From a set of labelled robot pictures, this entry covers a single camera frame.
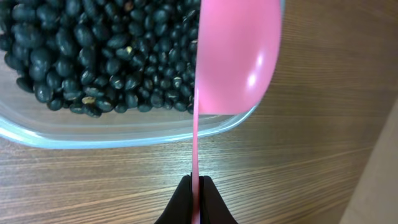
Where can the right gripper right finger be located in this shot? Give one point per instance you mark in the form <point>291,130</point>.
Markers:
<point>213,209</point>

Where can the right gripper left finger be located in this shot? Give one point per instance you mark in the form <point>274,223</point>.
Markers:
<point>180,206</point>

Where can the pink measuring scoop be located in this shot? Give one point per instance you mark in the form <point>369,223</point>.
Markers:
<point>238,48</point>

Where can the black beans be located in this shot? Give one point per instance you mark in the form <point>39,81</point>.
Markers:
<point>97,56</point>

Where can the clear plastic container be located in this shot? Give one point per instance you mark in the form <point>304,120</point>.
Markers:
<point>29,122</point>

